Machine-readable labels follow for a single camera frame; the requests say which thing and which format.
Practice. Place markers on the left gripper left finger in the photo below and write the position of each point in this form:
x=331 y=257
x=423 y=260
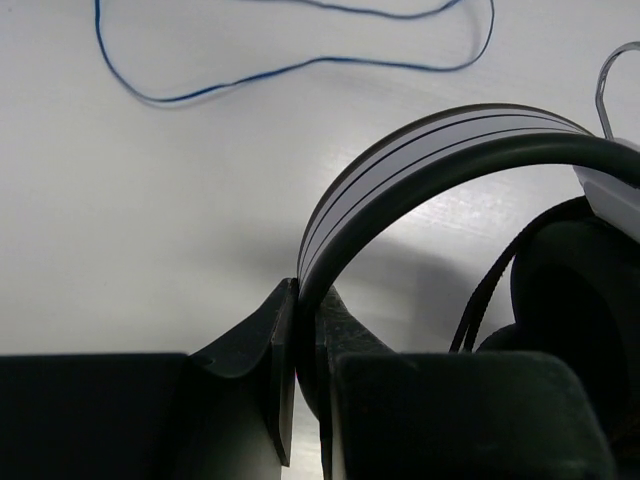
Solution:
x=250 y=374

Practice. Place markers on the white black headphones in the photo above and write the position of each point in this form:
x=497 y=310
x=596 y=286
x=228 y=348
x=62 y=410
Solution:
x=436 y=153

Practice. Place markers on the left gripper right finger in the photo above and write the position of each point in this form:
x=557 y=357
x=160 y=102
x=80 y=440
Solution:
x=353 y=367

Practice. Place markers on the blue earphones with cable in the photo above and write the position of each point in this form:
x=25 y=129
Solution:
x=326 y=59

